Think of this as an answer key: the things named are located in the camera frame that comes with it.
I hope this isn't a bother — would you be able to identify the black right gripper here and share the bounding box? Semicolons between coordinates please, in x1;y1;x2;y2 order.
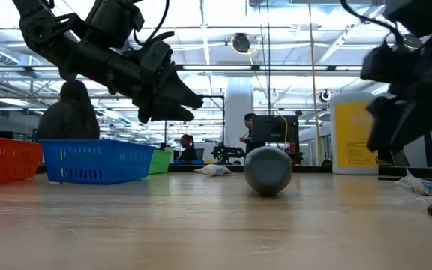
361;33;432;153

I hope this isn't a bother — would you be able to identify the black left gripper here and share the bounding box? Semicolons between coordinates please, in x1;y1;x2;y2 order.
109;50;205;125

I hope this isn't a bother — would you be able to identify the black comb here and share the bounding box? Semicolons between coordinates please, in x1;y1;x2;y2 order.
395;168;432;206

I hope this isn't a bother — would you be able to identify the white yellow wipes canister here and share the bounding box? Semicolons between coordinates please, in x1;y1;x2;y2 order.
330;92;380;176

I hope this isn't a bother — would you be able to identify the green plastic basket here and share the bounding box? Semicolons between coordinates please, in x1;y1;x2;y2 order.
148;149;173;176

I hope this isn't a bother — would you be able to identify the white pillar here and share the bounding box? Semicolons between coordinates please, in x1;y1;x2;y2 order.
225;77;254;151

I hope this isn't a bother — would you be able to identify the long ceiling light bar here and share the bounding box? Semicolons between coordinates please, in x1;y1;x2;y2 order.
174;65;363;72

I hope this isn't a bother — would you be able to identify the blue plastic basket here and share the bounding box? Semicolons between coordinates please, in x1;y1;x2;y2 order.
38;139;155;185

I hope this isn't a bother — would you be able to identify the red plastic basket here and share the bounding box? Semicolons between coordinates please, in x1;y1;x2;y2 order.
0;135;44;188

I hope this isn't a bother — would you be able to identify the black metal frame rig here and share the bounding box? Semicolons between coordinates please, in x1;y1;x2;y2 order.
163;94;226;148

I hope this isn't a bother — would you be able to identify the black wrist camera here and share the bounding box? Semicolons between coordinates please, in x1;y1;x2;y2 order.
139;39;174;74

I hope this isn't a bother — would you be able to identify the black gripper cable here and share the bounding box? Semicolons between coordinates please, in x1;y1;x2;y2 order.
339;0;404;48
133;0;176;46

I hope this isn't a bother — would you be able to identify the black ceiling cable reel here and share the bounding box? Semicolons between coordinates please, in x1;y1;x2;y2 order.
232;33;251;54

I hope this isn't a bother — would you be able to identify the black table frame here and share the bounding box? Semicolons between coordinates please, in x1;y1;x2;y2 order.
169;164;432;181

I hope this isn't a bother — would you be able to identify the black hanging cable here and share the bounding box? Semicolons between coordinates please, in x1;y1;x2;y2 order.
259;0;274;116

